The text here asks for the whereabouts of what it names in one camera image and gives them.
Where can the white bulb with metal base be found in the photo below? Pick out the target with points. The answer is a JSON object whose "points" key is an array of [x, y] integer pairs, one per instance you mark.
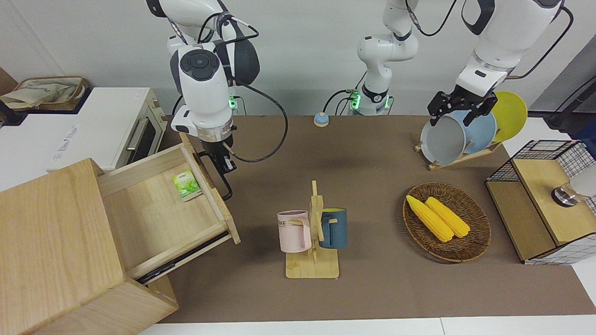
{"points": [[565, 195]]}

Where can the light wooden drawer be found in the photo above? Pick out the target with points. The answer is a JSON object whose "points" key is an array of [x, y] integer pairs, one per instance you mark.
{"points": [[153, 223]]}

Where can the green tea bag packet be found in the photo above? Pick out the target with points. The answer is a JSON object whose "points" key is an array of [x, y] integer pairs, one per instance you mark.
{"points": [[187, 186]]}

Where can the small blue round button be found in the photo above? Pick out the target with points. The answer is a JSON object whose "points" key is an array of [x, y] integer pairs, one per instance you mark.
{"points": [[321, 121]]}

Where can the light wooden cabinet box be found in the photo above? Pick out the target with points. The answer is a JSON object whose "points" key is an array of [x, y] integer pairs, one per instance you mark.
{"points": [[51, 242]]}

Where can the yellow plate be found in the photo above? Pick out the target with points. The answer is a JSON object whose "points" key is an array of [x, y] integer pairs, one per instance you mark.
{"points": [[511, 114]]}

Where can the grey plate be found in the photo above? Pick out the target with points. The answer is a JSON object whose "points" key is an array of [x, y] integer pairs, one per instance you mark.
{"points": [[442, 142]]}

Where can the light blue plate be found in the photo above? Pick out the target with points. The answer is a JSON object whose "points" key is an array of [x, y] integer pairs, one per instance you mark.
{"points": [[482, 132]]}

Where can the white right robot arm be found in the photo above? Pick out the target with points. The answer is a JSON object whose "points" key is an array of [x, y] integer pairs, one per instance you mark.
{"points": [[202, 88]]}

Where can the brown table mat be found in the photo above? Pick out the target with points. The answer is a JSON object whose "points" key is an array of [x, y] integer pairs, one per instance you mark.
{"points": [[372, 163]]}

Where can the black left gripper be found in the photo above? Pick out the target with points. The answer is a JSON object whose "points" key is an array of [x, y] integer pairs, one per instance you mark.
{"points": [[463, 98]]}

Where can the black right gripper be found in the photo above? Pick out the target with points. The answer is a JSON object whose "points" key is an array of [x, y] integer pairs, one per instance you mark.
{"points": [[216, 146]]}

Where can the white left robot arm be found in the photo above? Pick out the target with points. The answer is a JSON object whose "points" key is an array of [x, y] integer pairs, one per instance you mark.
{"points": [[503, 37]]}

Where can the brown wicker basket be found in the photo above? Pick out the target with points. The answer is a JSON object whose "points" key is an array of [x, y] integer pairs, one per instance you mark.
{"points": [[472, 211]]}

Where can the beige paper bag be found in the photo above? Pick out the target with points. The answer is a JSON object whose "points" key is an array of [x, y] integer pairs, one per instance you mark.
{"points": [[44, 93]]}

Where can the white toaster oven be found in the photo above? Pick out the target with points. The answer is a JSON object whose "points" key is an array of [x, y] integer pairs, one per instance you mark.
{"points": [[93, 130]]}

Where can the wooden plate rack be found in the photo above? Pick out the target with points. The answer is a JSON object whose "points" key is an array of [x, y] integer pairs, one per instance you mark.
{"points": [[458, 158]]}

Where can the pink mug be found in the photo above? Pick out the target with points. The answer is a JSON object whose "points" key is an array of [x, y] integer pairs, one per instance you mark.
{"points": [[292, 232]]}

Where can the black stand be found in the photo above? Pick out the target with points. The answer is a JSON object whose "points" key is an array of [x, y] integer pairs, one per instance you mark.
{"points": [[565, 118]]}

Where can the wooden mug rack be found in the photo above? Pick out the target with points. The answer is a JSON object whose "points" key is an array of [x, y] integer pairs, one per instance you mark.
{"points": [[313, 265]]}

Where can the dark blue mug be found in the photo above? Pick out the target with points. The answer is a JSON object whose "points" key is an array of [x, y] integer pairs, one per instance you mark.
{"points": [[336, 230]]}

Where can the yellow corn cob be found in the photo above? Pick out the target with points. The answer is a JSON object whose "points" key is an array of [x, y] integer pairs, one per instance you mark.
{"points": [[449, 217], [430, 221]]}

